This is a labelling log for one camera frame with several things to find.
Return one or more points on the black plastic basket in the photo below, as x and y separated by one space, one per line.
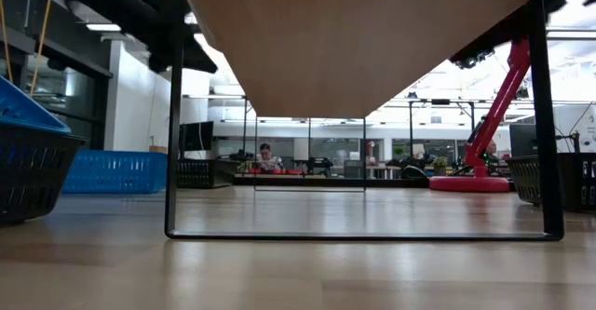
205 172
521 175
32 175

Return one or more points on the black office chair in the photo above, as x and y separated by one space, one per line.
414 172

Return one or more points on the black computer monitor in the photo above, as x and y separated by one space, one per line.
520 140
195 136

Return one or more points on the wooden shelf with black frame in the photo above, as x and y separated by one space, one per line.
349 44

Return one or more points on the blue plastic basket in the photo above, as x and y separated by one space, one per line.
23 112
116 170

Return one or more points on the person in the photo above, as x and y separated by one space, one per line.
267 161
491 149

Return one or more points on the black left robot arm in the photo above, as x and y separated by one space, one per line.
139 17

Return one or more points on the black ceiling camera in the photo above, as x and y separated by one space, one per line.
472 59

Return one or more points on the black aluminium table frame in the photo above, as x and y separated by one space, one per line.
372 183

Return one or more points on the green potted plant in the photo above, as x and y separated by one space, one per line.
440 163

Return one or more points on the black background rig frame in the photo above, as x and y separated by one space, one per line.
410 128

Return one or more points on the ceiling light strip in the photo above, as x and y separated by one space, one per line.
103 27

